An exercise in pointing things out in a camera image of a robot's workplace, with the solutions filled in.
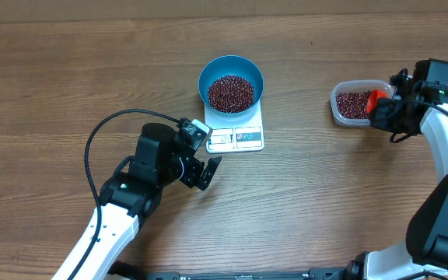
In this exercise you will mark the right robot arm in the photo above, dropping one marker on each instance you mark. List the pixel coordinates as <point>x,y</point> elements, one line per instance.
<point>424,251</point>

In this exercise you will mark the clear plastic container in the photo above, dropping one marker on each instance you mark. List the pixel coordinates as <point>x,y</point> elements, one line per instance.
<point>355,86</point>

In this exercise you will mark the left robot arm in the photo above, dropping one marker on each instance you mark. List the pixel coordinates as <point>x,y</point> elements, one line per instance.
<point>163,155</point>

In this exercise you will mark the red beans in bowl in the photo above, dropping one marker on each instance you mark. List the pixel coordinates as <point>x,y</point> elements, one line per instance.
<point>231,94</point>

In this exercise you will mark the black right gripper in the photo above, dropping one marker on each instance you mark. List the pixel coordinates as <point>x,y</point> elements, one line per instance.
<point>379,119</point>

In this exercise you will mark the white digital kitchen scale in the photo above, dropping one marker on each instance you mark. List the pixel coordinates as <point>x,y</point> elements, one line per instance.
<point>241,132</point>

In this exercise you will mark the blue bowl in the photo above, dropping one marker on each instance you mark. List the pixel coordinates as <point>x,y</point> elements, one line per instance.
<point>230,65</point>

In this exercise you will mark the red beans in container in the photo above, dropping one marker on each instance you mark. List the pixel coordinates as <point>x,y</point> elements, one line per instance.
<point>353,105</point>

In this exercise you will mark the red scoop with blue handle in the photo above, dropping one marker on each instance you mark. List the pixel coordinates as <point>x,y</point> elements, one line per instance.
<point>373,97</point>

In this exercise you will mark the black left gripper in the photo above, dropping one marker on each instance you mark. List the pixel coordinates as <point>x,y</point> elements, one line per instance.
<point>191,176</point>

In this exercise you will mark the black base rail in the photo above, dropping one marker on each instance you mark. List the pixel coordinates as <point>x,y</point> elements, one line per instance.
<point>121,270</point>

